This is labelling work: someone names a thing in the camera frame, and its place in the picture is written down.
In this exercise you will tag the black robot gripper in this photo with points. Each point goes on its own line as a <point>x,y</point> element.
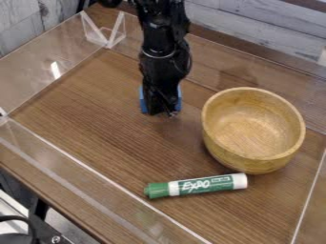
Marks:
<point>163,69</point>

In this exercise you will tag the green Expo marker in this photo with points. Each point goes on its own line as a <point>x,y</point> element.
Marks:
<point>226,182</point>

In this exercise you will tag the black metal bracket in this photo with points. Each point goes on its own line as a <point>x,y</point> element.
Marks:
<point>47,234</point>

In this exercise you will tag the brown wooden bowl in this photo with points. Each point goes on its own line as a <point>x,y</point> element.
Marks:
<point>253,129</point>

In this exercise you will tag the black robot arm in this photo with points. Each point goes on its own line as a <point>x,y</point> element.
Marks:
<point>163,22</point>

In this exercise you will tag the clear acrylic tray wall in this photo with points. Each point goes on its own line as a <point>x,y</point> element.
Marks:
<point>79,145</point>

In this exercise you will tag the blue foam block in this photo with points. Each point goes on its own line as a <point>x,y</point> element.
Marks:
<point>143,106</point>

